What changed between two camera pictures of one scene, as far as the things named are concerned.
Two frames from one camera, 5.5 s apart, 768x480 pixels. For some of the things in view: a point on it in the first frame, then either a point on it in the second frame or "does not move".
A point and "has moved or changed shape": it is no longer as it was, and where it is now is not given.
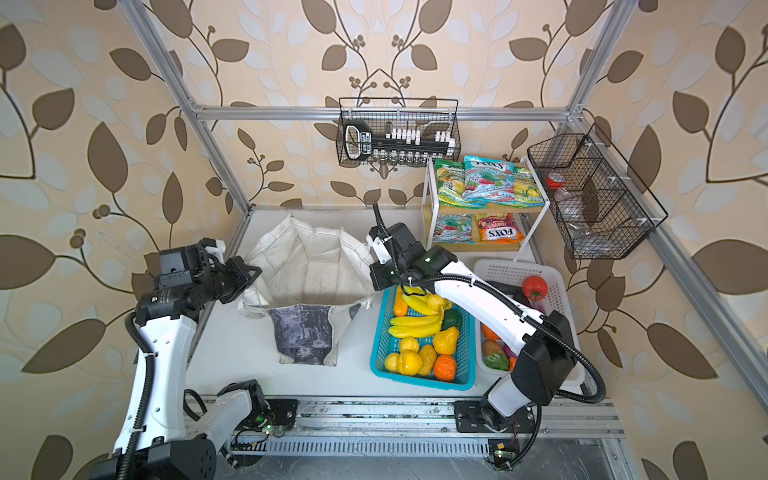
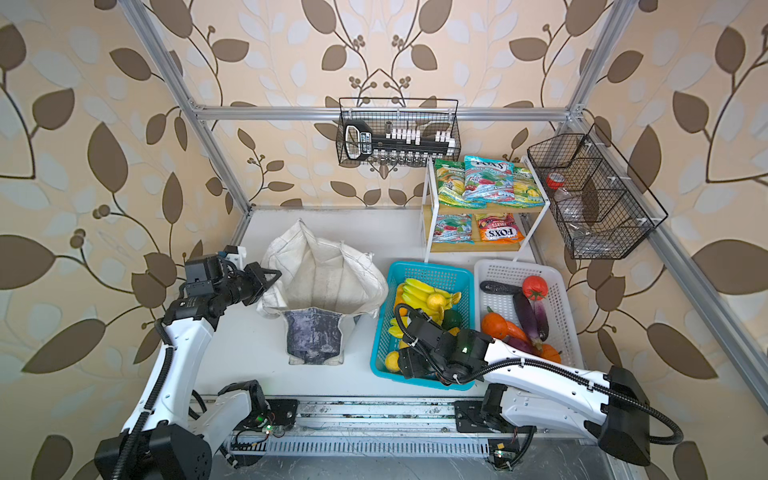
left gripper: x=234 y=267 → x=253 y=273
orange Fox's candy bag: x=498 y=228 does not move
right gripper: x=377 y=272 → x=408 y=361
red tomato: x=535 y=287 does not move
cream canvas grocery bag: x=310 y=282 has moved or changed shape
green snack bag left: x=450 y=176 does not move
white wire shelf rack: x=475 y=228 does not move
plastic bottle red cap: x=570 y=206 does not move
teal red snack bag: x=489 y=180 does not move
